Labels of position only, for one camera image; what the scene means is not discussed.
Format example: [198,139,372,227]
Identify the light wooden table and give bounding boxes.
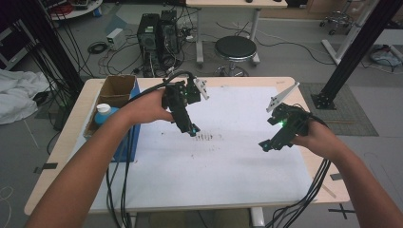
[24,76,352,228]

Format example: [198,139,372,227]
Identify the round white table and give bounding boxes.
[47,0,105,21]

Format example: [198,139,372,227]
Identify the black tape cross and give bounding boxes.
[327,203,356,220]

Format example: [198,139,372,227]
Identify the office chair wheeled base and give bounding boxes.
[318,9,355,36]

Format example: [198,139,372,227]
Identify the black tape strip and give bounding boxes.
[32,162,59,175]

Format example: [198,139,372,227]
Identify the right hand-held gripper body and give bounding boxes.
[265,81,314,145]

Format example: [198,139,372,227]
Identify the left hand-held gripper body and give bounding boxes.
[161,77,210,128]

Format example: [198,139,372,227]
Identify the coiled black cable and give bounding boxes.
[86,41,109,55]

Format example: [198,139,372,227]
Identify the crumpled white cloth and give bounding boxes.
[0,68,50,125]

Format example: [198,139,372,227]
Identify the grey floor mat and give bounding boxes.
[298,83,380,138]

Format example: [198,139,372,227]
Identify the white paper sheet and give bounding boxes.
[70,85,316,213]

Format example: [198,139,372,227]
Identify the person's right hand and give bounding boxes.
[293,121,342,160]

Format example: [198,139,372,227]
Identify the blue bottle with white cap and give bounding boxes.
[94,103,121,126]

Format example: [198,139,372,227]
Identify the round black stool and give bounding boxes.
[214,35,259,77]

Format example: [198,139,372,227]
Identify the left hand-held gripper black cable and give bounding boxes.
[105,69,196,228]

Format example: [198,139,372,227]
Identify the wooden desk with white legs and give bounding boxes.
[185,0,289,67]

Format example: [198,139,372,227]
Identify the white metal stand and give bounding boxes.
[320,0,382,67]

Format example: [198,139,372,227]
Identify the small white power box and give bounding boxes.
[106,28,127,51]

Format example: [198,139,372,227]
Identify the black metal frame post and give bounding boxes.
[311,0,403,111]
[17,0,86,98]

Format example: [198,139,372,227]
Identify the cardboard box with blue sides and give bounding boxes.
[83,74,143,163]

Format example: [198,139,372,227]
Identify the person's left hand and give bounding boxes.
[122,88,175,126]

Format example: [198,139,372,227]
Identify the black computer tower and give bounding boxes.
[158,9,182,63]
[136,12,162,63]

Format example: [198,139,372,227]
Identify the right hand-held gripper black cables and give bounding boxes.
[265,158,333,228]

